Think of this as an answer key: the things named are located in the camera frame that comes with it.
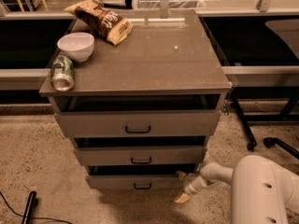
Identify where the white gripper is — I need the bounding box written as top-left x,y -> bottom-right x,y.
175,171 -> 221,203

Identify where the grey bottom drawer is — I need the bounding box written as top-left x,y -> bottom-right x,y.
86,163 -> 197,189

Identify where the grey drawer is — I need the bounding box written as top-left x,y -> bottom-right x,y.
74,146 -> 206,166
55,111 -> 221,138
86,163 -> 197,189

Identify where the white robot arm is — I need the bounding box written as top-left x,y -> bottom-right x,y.
175,155 -> 299,224

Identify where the grey middle drawer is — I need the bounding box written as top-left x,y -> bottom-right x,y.
74,146 -> 206,166

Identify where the grey top drawer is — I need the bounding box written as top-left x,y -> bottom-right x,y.
55,111 -> 221,138

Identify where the grey drawer cabinet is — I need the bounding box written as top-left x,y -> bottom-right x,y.
38,8 -> 234,190

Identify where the black office chair base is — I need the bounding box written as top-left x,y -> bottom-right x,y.
263,137 -> 299,160

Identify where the black stand foot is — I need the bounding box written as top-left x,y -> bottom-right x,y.
21,191 -> 37,224

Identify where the green soda can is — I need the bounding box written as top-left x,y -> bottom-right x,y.
50,55 -> 75,91

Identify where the white bowl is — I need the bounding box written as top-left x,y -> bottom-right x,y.
57,32 -> 94,62

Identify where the brown chip bag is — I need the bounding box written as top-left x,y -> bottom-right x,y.
65,0 -> 133,46

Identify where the black floor cable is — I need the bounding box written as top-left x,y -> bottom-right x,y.
0,189 -> 75,224

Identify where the wire mesh basket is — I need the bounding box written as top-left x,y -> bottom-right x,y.
133,0 -> 206,9

